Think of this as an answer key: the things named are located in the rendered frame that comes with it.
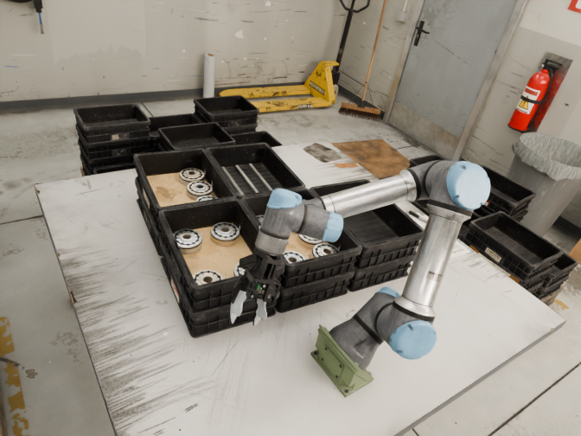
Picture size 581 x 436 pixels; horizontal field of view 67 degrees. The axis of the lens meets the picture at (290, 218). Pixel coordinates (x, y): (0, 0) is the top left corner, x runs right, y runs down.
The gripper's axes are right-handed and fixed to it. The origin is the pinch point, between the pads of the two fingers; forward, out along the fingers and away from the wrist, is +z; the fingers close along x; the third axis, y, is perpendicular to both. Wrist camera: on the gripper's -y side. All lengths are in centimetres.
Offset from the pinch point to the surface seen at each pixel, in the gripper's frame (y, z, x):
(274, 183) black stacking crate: -83, -26, 28
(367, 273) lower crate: -30, -9, 53
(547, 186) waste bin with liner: -128, -70, 243
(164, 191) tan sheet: -80, -11, -18
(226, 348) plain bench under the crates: -18.7, 19.7, 5.1
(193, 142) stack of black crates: -194, -24, 6
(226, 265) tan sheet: -36.2, -0.8, 2.8
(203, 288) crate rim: -15.1, -0.2, -8.5
